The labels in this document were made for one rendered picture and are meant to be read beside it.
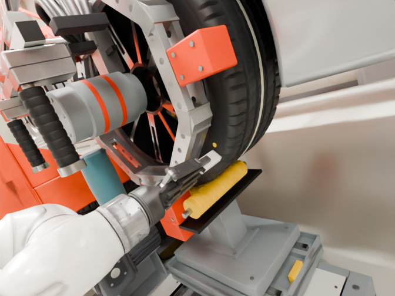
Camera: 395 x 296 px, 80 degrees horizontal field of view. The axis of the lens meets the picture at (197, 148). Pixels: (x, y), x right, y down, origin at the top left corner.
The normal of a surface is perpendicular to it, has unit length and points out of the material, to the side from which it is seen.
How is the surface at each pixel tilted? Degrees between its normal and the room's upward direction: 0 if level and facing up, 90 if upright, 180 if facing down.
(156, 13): 90
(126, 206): 45
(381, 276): 0
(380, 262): 0
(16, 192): 90
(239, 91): 105
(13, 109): 90
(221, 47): 90
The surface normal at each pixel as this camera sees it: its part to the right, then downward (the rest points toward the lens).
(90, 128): 0.73, 0.55
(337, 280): -0.36, -0.90
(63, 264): 0.43, -0.36
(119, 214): 0.26, -0.64
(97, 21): 0.66, -0.06
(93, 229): 0.41, -0.78
